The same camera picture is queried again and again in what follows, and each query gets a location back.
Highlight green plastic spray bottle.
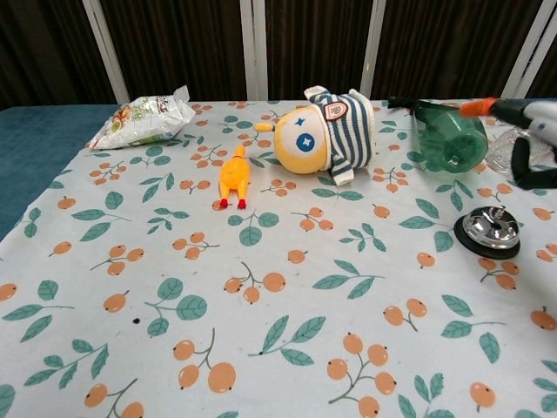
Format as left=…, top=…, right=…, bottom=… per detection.
left=387, top=96, right=489, bottom=176

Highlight white snack bag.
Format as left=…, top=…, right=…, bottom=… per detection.
left=88, top=84, right=198, bottom=152

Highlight white partition frame post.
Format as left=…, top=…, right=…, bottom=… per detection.
left=506, top=0, right=554, bottom=100
left=81, top=0, right=131, bottom=105
left=240, top=0, right=268, bottom=103
left=364, top=0, right=389, bottom=102

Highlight yellow plush doll striped shirt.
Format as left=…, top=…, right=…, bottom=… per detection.
left=253, top=86, right=378, bottom=188

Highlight robot right five-finger hand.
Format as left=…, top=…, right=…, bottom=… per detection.
left=460, top=97, right=557, bottom=192

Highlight clear plastic water bottle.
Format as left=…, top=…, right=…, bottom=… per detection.
left=486, top=125, right=557, bottom=178

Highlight silver call bell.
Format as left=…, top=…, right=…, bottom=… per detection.
left=452, top=205, right=522, bottom=261

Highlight floral leaf print tablecloth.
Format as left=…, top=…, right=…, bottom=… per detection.
left=0, top=99, right=557, bottom=418

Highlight blue table cover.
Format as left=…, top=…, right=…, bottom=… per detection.
left=0, top=103, right=119, bottom=243

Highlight yellow rubber chicken toy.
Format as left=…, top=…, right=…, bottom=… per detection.
left=215, top=145, right=252, bottom=212

